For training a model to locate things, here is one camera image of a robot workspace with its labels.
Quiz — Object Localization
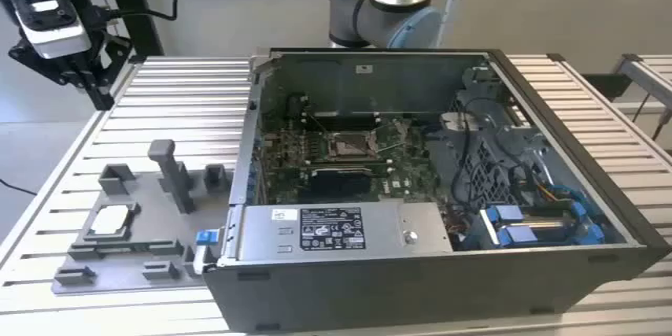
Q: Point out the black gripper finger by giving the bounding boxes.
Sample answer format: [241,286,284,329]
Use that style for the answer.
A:
[92,35,132,111]
[8,36,99,91]

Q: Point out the silver CPU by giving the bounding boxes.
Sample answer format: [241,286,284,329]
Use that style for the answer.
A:
[89,206,131,234]

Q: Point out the CPU socket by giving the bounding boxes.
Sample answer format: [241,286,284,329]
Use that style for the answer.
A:
[325,130,383,160]

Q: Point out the grey parts rack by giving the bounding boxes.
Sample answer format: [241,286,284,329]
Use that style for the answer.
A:
[49,138,236,297]

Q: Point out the black RAM slots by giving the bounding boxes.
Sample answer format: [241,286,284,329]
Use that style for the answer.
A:
[303,109,381,131]

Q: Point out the blue case latch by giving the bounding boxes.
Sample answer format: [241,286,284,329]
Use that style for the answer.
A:
[193,230,219,249]

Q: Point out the silver power supply unit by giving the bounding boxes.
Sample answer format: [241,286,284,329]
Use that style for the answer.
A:
[220,201,456,267]

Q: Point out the green motherboard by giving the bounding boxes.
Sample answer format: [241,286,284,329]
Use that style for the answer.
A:
[255,114,459,208]

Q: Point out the grey perforated disk bay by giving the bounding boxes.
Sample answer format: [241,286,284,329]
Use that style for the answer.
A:
[423,87,532,212]

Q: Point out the black open PC case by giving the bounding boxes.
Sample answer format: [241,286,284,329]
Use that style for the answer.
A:
[201,46,672,333]

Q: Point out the hard disk in blue carrier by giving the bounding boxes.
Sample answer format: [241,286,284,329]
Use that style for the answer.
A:
[495,220,605,247]
[485,201,588,222]

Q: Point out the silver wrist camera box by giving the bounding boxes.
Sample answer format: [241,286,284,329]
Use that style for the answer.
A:
[13,17,95,61]

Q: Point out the black stand post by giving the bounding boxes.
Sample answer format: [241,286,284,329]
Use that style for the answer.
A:
[112,0,165,57]

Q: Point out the black floor cable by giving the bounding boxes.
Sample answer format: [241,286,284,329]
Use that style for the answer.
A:
[0,177,39,196]

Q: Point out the orange and yellow wires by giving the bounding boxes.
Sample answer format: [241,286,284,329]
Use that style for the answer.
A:
[528,170,564,204]

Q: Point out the metal frame side table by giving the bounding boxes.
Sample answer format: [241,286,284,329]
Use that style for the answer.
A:
[580,52,672,141]

